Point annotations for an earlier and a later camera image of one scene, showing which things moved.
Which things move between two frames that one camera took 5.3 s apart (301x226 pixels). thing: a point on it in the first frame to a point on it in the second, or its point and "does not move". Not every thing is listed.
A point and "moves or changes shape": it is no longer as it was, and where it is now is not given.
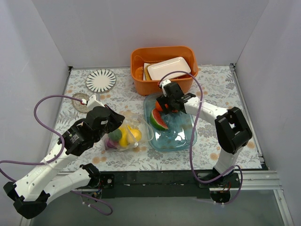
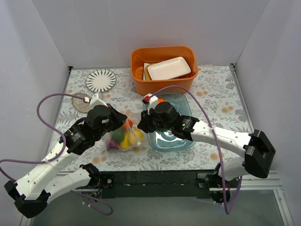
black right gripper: [170, 107] to [146, 123]
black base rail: [171, 184] does not move
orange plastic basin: [140, 56] does not move
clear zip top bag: [131, 133] moves or changes shape
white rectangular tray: [158, 70] does not move
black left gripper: [115, 118] does not move
